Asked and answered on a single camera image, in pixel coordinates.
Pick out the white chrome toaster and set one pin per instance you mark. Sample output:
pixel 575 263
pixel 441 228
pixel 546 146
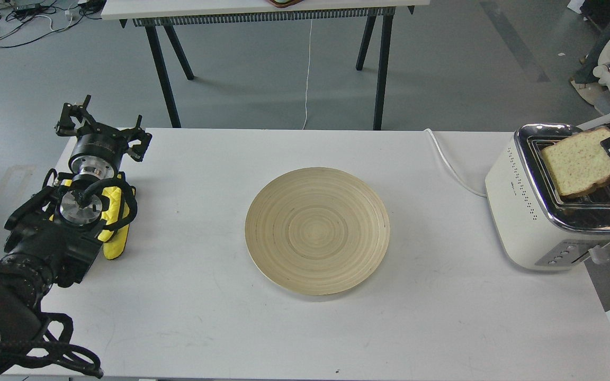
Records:
pixel 537 227

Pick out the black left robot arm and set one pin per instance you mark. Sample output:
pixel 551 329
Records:
pixel 55 237

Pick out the round wooden plate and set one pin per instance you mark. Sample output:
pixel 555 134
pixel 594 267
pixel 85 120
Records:
pixel 317 231

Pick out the white background table black legs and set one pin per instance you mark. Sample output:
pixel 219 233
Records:
pixel 153 15

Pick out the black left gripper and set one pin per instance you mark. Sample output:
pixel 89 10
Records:
pixel 99 151

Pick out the slice of bread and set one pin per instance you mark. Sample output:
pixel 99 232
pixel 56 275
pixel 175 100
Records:
pixel 578 165

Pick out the brown object on background table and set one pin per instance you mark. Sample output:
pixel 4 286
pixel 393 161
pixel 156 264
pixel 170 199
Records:
pixel 283 3

